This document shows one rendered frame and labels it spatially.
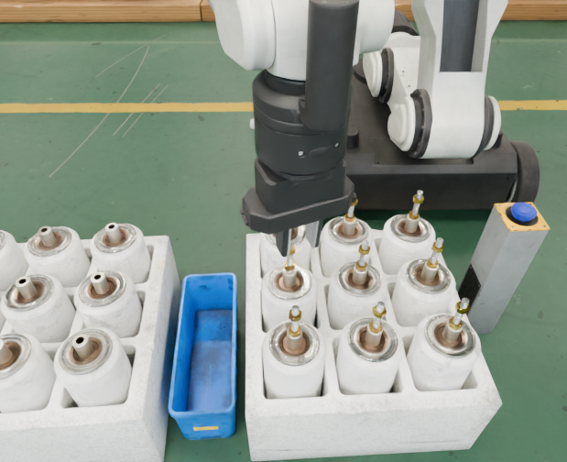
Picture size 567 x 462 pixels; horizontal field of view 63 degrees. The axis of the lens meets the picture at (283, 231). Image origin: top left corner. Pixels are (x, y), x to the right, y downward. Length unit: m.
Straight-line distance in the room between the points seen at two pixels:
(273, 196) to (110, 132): 1.30
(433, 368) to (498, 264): 0.26
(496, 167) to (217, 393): 0.83
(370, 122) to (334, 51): 1.02
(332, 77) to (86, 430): 0.64
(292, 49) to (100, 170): 1.22
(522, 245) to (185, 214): 0.83
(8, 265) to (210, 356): 0.42
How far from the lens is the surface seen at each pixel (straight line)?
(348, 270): 0.80
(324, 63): 0.34
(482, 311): 1.03
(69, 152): 1.65
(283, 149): 0.41
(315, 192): 0.46
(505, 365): 1.08
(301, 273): 0.79
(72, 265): 0.93
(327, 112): 0.36
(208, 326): 1.04
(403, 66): 1.28
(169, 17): 2.58
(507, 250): 0.90
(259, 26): 0.36
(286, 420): 0.75
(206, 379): 0.97
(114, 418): 0.77
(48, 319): 0.85
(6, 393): 0.80
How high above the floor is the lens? 0.85
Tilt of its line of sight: 44 degrees down
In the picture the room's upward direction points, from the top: straight up
